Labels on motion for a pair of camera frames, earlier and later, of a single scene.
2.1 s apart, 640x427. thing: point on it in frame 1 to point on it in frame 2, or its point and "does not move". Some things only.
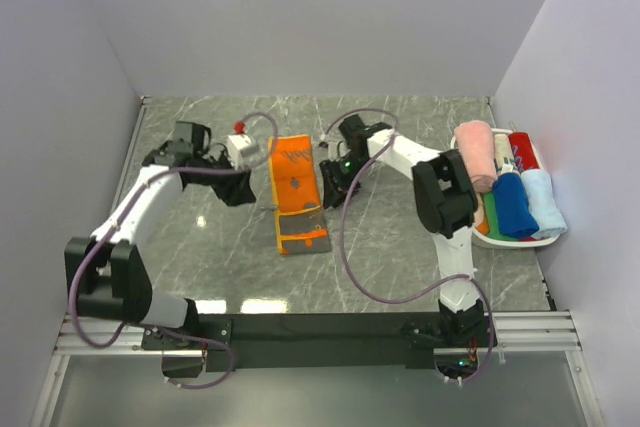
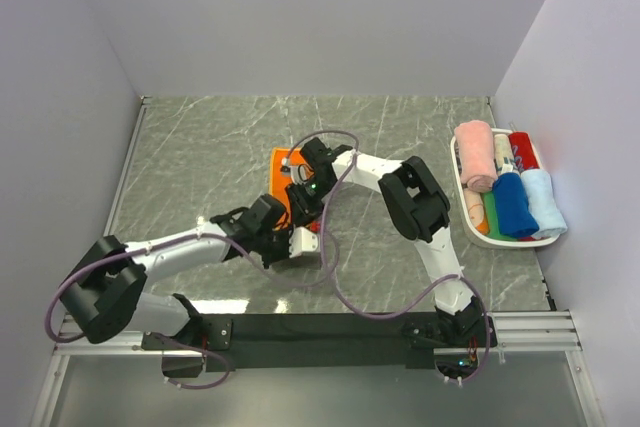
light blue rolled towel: [544, 203] does not move
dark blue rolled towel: [515, 215] does not move
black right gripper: [333, 191] to [302, 208]
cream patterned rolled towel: [504, 157] does not move
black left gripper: [236, 190] to [285, 254]
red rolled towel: [523, 151] does not move
